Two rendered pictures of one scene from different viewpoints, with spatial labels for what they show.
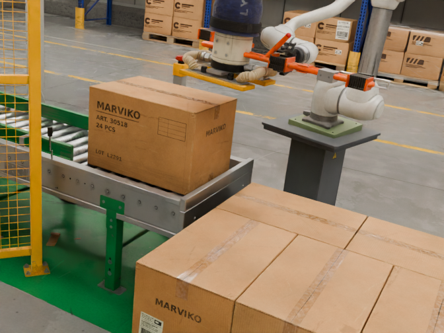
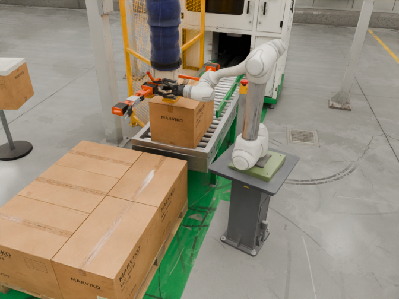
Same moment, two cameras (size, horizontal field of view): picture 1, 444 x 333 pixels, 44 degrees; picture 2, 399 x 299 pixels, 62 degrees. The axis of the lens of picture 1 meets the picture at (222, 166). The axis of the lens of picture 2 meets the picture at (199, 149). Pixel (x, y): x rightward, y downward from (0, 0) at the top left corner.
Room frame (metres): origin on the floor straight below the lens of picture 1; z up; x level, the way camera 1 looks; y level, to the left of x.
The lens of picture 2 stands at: (2.37, -2.43, 2.09)
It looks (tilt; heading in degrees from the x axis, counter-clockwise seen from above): 32 degrees down; 81
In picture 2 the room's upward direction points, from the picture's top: 1 degrees clockwise
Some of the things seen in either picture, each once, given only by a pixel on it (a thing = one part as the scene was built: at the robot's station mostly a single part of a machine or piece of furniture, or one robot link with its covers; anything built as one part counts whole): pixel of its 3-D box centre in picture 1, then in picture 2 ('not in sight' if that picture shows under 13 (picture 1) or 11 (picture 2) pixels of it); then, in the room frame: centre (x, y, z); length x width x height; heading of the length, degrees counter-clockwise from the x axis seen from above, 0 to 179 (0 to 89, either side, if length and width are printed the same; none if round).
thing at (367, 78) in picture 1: (359, 82); (120, 108); (2.17, -0.50, 1.19); 0.08 x 0.07 x 0.05; 59
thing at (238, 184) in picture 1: (218, 201); (168, 158); (2.48, 0.00, 0.47); 0.70 x 0.03 x 0.15; 154
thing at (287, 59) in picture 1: (281, 62); (149, 88); (2.36, -0.20, 1.20); 0.10 x 0.08 x 0.06; 149
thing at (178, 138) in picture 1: (161, 131); (183, 112); (2.65, 0.32, 0.75); 0.60 x 0.40 x 0.40; 64
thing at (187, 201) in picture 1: (220, 182); (168, 147); (2.48, 0.00, 0.58); 0.70 x 0.03 x 0.06; 154
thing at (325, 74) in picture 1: (328, 75); (133, 101); (2.25, -0.38, 1.19); 0.07 x 0.07 x 0.04; 59
